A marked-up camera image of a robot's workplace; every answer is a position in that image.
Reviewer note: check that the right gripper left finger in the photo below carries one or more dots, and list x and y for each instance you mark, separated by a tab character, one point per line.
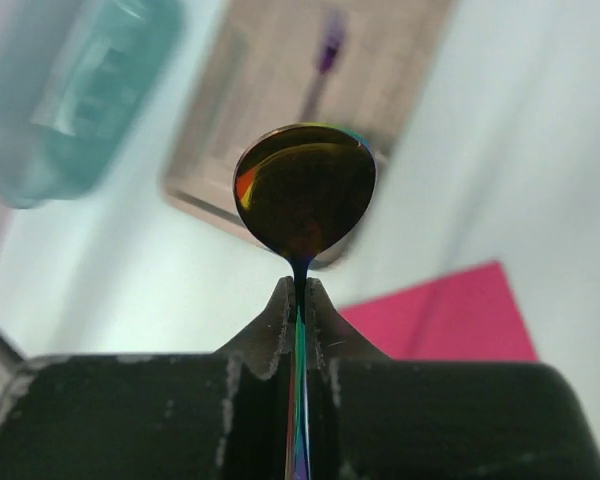
220	415

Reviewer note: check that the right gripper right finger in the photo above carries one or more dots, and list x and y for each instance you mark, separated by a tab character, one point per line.
371	417

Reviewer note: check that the pink paper napkin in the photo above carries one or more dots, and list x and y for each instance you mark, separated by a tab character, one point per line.
470	315

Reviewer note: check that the iridescent fork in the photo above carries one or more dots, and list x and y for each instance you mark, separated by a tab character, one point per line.
330	45

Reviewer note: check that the steel tray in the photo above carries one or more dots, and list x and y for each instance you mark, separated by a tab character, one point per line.
358	65

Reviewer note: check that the teal plastic container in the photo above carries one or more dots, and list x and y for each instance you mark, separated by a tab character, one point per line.
74	76

